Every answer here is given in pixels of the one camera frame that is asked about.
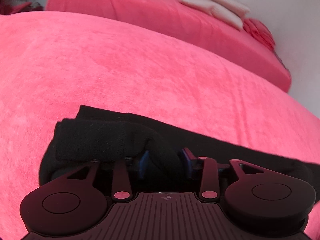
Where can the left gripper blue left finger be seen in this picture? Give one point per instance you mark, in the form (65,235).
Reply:
(128,174)

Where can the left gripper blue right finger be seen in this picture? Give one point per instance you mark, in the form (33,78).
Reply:
(203,175)

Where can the black knit pants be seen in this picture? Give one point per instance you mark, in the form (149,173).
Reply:
(110,136)

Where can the pink plush bed cover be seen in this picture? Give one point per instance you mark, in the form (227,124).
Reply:
(53,62)

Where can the folded pink blanket stack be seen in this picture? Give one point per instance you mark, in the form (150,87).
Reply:
(260,32)

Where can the lower pink pillow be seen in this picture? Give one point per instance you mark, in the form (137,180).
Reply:
(217,11)

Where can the far pink bed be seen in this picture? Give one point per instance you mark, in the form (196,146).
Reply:
(170,17)

